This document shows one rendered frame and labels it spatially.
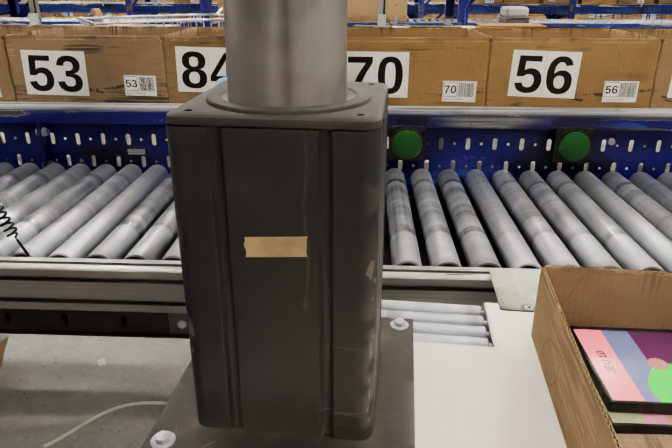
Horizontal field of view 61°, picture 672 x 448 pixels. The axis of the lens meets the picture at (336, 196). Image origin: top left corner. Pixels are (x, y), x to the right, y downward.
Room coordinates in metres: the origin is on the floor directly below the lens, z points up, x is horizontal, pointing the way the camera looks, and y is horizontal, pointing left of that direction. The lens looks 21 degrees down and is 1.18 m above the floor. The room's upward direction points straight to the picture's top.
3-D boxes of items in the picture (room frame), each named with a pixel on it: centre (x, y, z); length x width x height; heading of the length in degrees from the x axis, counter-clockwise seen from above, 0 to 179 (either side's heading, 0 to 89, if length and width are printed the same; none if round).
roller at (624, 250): (1.05, -0.52, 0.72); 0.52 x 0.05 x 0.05; 177
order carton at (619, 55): (1.50, -0.57, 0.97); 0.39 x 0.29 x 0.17; 87
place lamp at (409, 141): (1.30, -0.17, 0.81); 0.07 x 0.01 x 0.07; 87
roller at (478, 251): (1.06, -0.26, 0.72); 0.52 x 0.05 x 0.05; 177
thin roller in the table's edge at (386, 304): (0.70, -0.06, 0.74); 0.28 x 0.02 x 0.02; 83
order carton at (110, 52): (1.56, 0.61, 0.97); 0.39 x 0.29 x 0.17; 87
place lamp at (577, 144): (1.28, -0.56, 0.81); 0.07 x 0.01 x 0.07; 87
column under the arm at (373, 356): (0.52, 0.04, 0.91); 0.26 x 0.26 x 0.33; 83
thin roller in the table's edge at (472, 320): (0.67, -0.06, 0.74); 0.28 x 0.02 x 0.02; 83
